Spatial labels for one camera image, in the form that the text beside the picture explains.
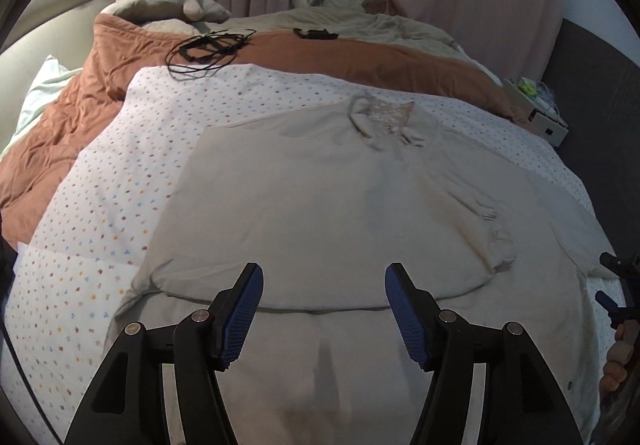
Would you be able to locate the cardboard box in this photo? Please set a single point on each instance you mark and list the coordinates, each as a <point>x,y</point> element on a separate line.
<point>542,117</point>

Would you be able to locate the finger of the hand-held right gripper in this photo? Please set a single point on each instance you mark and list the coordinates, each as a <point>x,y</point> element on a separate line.
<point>612,309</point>
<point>620,266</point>

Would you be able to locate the beige plush toy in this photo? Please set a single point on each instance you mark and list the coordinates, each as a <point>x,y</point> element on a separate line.
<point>150,0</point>

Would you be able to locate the white pillow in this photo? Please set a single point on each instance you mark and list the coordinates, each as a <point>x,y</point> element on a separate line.
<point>42,95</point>

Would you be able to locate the brown comforter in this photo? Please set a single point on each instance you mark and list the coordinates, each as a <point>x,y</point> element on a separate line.
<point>75,100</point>

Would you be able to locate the white floral blanket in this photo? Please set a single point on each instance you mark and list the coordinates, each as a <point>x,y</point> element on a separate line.
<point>100,225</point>

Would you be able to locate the large beige garment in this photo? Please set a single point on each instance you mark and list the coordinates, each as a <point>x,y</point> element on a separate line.
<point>325,205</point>

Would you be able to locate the cream upholstered headboard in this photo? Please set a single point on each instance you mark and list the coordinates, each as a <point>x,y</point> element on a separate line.
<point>60,10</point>

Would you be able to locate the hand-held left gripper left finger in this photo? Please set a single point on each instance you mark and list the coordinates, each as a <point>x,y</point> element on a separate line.
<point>244,305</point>

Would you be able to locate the yellow-green small item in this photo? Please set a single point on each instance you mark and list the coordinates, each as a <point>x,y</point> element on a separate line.
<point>527,86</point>

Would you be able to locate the small black device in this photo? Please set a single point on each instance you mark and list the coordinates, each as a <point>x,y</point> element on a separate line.
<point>315,33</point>

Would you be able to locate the beige crumpled blanket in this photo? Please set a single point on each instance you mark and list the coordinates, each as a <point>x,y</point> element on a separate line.
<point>380,25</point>

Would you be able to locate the beige printed pillow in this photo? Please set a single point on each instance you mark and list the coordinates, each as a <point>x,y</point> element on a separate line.
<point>340,1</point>

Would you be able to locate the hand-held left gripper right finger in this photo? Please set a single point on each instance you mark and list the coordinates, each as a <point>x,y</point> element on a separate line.
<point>404,310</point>

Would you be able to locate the person's right hand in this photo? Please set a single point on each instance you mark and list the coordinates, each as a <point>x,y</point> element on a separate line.
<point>622,355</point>

